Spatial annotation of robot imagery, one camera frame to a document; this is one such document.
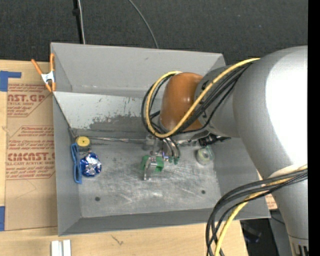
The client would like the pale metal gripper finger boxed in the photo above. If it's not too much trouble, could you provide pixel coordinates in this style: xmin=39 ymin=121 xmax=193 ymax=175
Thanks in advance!
xmin=142 ymin=155 xmax=159 ymax=181

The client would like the green block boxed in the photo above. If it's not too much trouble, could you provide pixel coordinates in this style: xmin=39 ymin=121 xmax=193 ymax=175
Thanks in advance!
xmin=139 ymin=154 xmax=165 ymax=174

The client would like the grey metal bin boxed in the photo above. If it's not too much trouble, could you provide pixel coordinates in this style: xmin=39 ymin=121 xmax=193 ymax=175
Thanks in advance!
xmin=49 ymin=41 xmax=272 ymax=237

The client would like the clear tape roll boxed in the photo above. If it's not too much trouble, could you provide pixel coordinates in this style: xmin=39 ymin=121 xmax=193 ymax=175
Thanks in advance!
xmin=195 ymin=146 xmax=216 ymax=166

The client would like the blue and silver foil ball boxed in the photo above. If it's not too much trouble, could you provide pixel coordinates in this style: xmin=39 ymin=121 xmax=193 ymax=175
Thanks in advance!
xmin=79 ymin=152 xmax=103 ymax=178

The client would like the yellow round disc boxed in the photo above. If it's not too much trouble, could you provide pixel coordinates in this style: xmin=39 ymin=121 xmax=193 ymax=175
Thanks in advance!
xmin=75 ymin=135 xmax=91 ymax=149

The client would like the brown cardboard board red print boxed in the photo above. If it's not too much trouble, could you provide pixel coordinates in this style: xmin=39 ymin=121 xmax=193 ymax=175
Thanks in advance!
xmin=0 ymin=59 xmax=59 ymax=232

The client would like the black cylinder on white bracket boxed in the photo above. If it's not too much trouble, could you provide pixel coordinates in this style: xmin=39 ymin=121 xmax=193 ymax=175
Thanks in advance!
xmin=185 ymin=132 xmax=231 ymax=148

